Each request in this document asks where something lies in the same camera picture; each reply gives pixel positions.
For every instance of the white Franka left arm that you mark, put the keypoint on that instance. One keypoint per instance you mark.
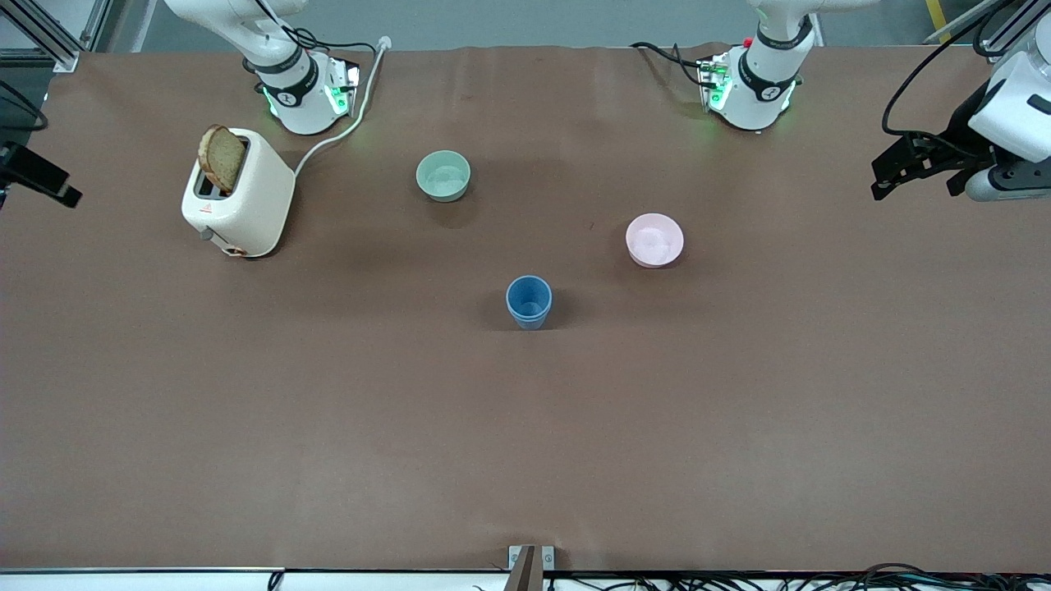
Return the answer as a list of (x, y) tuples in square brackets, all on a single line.
[(759, 98)]

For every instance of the pale pink bowl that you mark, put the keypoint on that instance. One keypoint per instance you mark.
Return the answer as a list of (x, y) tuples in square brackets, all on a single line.
[(654, 240)]

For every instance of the brown bread slice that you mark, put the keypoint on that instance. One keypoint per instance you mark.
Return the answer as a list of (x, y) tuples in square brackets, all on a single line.
[(222, 160)]

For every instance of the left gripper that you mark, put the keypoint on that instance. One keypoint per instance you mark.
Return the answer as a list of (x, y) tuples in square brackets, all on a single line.
[(958, 129)]

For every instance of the aluminium frame profile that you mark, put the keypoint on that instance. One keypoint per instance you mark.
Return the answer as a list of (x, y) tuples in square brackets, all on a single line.
[(1006, 25), (49, 37)]

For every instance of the white Franka right arm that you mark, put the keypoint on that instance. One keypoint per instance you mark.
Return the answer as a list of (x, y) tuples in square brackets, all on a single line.
[(304, 107)]

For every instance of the metal table edge bracket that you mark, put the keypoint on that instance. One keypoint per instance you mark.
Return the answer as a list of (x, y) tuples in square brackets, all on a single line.
[(530, 566)]

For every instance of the white table edge rail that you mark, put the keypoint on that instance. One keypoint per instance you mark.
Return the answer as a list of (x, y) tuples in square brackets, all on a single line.
[(123, 581)]

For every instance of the pale green bowl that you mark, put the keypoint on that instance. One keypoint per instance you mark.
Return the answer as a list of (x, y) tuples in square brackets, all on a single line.
[(443, 176)]

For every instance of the cream white toaster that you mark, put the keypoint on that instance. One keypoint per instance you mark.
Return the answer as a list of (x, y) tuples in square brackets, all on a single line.
[(259, 197)]

